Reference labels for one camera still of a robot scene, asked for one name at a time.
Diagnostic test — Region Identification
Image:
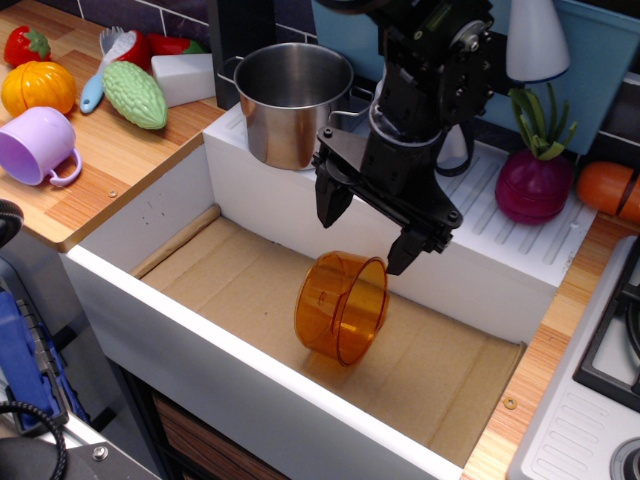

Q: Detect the green toy bitter gourd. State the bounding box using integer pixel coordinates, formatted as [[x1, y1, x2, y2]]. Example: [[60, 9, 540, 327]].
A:
[[102, 61, 168, 130]]

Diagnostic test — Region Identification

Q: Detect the toy stove top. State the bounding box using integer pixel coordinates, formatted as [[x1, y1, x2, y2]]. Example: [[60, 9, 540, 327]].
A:
[[507, 236, 639, 480]]

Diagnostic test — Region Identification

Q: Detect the cardboard sink liner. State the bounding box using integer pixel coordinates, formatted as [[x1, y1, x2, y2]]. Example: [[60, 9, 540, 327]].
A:
[[133, 208, 525, 466]]

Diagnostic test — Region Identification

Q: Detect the orange toy carrot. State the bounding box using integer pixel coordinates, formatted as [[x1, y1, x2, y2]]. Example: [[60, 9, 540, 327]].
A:
[[576, 161, 639, 224]]

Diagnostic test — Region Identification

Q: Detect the purple plastic cup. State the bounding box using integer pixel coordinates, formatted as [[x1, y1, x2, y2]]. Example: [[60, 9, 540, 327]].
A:
[[1, 106, 83, 187]]

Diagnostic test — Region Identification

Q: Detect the orange toy pumpkin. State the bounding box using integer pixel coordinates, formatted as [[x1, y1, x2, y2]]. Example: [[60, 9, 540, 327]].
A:
[[1, 61, 77, 117]]

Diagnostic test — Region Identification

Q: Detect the purple toy onion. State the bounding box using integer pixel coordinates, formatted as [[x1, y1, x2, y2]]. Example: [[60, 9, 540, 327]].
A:
[[495, 82, 578, 225]]

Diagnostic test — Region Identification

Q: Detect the orange transparent plastic pot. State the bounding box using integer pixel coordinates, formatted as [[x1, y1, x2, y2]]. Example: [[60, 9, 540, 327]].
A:
[[294, 251, 389, 366]]

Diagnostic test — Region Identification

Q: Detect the black braided cable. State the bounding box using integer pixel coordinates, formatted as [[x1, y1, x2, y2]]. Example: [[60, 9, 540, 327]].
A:
[[0, 399, 68, 480]]

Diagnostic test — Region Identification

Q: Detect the white rectangular block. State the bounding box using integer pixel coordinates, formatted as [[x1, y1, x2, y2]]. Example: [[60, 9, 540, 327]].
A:
[[151, 53, 216, 108]]

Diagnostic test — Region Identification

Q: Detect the red toy chili pepper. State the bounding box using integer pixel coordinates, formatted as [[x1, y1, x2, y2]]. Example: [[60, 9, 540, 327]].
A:
[[146, 33, 208, 56]]

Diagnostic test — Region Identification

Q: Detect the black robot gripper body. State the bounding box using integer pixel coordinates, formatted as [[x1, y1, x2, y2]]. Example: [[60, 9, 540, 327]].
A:
[[312, 114, 463, 253]]

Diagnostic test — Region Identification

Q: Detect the stainless steel pot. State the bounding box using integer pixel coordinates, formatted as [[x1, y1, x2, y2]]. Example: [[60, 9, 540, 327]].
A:
[[217, 42, 374, 171]]

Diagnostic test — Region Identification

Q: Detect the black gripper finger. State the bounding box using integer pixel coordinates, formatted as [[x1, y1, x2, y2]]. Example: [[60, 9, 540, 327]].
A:
[[315, 162, 353, 228], [387, 232, 421, 276]]

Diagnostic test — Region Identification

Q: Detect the light blue panel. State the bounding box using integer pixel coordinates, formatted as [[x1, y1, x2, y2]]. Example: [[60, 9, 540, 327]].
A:
[[312, 1, 639, 154]]

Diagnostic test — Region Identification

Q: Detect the light blue plastic spork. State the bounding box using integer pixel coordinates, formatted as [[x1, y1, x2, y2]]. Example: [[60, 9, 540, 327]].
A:
[[79, 27, 124, 114]]

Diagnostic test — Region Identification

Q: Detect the red toy strawberry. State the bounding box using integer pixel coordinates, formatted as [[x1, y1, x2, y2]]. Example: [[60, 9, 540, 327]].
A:
[[3, 25, 51, 67]]

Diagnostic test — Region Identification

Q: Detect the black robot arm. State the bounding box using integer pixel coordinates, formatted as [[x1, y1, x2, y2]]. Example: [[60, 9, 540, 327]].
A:
[[312, 1, 494, 275]]

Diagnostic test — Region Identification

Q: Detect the blue clamp device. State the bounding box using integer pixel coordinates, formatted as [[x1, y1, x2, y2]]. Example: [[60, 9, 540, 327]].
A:
[[1, 260, 91, 425]]

